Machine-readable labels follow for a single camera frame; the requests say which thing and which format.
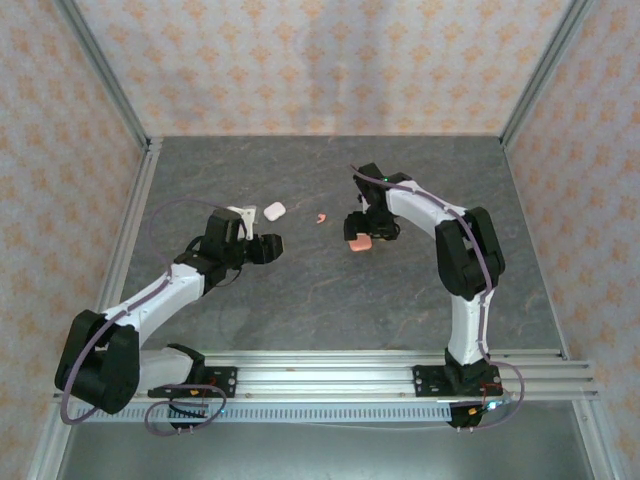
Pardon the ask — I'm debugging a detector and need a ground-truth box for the grey metal lower panel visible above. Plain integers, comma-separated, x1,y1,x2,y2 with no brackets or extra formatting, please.
54,422,594,480

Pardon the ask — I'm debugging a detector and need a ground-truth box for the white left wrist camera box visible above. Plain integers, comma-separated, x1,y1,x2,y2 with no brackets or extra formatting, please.
224,204,259,243

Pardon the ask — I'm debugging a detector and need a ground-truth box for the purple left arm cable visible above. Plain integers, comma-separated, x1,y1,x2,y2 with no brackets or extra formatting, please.
59,198,242,426

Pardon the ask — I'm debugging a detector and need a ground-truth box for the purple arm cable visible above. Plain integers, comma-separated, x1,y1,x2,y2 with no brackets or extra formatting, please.
351,165,494,362
59,198,242,426

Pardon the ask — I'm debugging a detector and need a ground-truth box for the aluminium side rail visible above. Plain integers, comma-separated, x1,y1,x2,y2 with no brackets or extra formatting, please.
74,137,164,351

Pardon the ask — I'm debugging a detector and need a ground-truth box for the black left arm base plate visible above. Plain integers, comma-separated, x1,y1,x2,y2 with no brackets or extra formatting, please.
147,366,238,400

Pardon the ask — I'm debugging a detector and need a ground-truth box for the aluminium mounting rail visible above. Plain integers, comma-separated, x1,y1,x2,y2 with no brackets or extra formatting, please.
52,348,600,402

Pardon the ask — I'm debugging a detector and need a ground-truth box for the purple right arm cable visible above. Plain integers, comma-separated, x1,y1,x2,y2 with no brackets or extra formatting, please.
351,165,494,362

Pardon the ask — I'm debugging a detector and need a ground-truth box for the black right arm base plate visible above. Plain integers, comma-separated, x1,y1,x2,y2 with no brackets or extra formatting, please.
412,363,504,399

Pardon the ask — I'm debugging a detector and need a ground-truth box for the grey slotted cable duct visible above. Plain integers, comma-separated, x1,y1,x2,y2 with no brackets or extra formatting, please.
74,402,454,424

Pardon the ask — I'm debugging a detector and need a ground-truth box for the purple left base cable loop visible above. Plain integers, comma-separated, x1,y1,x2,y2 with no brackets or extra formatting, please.
144,382,228,437

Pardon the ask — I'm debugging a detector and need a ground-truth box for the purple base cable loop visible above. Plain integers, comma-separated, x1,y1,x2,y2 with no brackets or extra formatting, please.
144,382,228,437
457,360,525,432

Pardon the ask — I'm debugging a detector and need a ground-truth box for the aluminium frame post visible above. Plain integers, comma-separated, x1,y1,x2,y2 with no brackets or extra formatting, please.
52,0,152,147
499,0,597,147

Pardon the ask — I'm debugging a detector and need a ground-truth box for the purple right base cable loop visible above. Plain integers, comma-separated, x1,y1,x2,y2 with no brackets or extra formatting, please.
457,360,525,432

